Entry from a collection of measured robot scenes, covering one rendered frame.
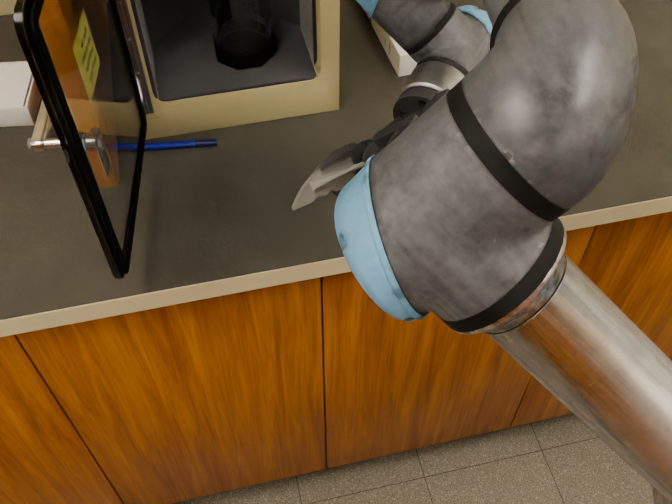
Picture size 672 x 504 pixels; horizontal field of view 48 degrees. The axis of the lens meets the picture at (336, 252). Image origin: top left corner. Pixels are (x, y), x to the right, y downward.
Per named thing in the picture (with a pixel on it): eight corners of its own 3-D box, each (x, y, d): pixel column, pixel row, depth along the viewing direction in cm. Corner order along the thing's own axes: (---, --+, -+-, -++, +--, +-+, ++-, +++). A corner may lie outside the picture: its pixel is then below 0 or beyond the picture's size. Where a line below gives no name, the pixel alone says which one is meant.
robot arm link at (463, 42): (428, 17, 92) (474, 65, 95) (392, 74, 87) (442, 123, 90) (471, -16, 86) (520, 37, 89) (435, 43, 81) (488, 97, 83)
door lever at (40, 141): (92, 102, 89) (86, 84, 87) (80, 159, 83) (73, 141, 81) (46, 103, 88) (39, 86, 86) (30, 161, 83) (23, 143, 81)
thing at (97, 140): (114, 163, 87) (102, 127, 82) (111, 177, 86) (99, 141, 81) (97, 164, 87) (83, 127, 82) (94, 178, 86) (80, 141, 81)
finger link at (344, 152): (316, 154, 74) (377, 133, 80) (307, 158, 75) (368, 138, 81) (333, 198, 75) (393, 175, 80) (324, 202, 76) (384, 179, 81)
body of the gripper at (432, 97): (389, 151, 72) (437, 72, 78) (336, 174, 78) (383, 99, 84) (439, 204, 75) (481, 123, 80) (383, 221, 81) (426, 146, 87)
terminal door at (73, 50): (146, 123, 115) (75, -146, 83) (123, 285, 96) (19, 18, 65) (141, 123, 115) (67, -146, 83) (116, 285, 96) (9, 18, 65)
